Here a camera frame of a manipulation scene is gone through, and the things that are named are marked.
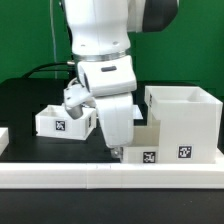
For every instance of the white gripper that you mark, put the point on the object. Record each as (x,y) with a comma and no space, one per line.
(111,84)

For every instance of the white front drawer box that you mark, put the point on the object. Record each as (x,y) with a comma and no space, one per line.
(145,145)

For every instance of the white drawer box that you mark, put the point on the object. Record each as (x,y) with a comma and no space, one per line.
(55,122)
(145,145)

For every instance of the white drawer cabinet frame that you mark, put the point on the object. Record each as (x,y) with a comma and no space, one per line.
(189,123)

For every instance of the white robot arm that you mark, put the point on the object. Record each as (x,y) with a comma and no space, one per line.
(100,28)

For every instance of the white rear drawer box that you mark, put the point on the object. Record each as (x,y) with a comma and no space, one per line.
(55,122)

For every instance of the white flat tag plate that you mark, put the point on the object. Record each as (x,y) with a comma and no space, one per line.
(137,115)

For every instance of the white U-shaped fence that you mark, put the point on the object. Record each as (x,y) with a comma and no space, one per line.
(102,176)

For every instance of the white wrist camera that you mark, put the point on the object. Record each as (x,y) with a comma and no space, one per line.
(76,98)

